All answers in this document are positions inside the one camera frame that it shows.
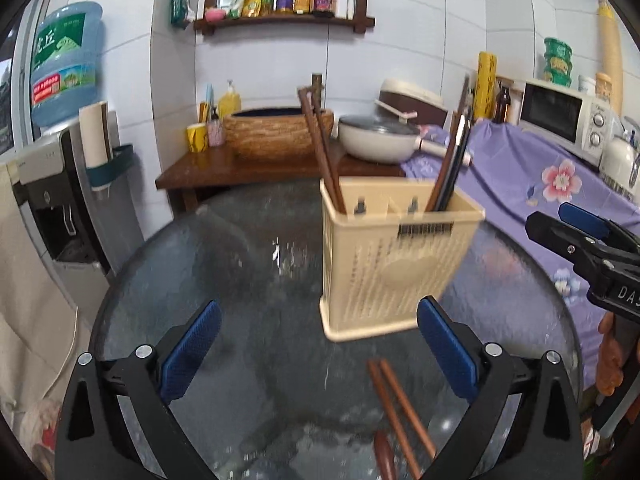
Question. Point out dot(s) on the yellow soap dispenser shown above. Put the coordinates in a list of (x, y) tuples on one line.
[(230, 102)]

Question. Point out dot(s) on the person's right hand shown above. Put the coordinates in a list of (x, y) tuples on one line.
[(610, 355)]

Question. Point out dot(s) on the white kettle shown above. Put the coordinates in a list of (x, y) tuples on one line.
[(620, 160)]

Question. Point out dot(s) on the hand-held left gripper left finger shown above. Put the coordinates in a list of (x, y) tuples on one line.
[(192, 347)]

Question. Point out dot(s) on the cream pot with lid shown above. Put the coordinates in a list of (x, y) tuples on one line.
[(375, 142)]

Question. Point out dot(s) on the teal roll holder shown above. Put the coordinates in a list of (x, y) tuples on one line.
[(120, 165)]

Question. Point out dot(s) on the brown glass bottle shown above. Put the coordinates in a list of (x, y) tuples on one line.
[(502, 105)]

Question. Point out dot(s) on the pink bowl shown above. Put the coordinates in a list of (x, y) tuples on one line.
[(216, 13)]

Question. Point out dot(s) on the yellow lid jar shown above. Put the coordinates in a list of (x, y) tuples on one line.
[(602, 87)]

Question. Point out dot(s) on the white microwave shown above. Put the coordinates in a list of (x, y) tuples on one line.
[(560, 110)]

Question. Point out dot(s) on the black chopstick with gold tip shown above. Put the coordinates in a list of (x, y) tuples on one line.
[(463, 130)]

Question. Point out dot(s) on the white rice paddle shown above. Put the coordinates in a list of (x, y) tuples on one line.
[(395, 110)]

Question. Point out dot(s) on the brown woven basin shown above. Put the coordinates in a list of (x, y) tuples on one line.
[(277, 132)]

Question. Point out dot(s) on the yellow roll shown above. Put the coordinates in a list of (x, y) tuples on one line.
[(486, 85)]

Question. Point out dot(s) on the brown wooden chopstick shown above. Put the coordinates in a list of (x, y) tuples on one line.
[(410, 410), (331, 162), (442, 170), (395, 412), (317, 145)]

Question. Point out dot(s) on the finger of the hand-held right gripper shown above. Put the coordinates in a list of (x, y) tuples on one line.
[(582, 215), (565, 245)]

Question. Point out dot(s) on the yellow cup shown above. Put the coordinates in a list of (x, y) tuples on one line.
[(197, 137)]

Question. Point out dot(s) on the cream plastic utensil holder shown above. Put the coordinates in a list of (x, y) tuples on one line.
[(380, 270)]

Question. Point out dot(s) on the yellow seasoning packets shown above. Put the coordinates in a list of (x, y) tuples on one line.
[(247, 0)]

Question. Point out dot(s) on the blue water jug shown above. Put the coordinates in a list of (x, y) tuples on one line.
[(65, 70)]

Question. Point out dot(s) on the brown wooden counter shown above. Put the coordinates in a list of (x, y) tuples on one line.
[(225, 170)]

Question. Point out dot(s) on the bronze faucet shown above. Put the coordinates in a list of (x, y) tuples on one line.
[(316, 87)]

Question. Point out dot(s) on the green hanging packet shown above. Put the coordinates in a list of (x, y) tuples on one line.
[(179, 5)]

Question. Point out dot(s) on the water dispenser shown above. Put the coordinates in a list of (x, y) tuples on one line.
[(50, 195)]

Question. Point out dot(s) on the purple floral cloth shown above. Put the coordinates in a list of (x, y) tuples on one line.
[(515, 160)]

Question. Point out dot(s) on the beige cloth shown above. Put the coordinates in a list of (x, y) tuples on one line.
[(25, 285)]

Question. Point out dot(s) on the pink patterned cup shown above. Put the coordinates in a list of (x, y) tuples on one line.
[(216, 132)]

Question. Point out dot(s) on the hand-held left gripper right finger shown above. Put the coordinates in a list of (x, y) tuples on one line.
[(447, 347)]

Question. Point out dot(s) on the round glass table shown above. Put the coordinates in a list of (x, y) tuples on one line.
[(250, 285)]

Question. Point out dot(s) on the white brown rice cooker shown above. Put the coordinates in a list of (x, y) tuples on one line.
[(410, 97)]

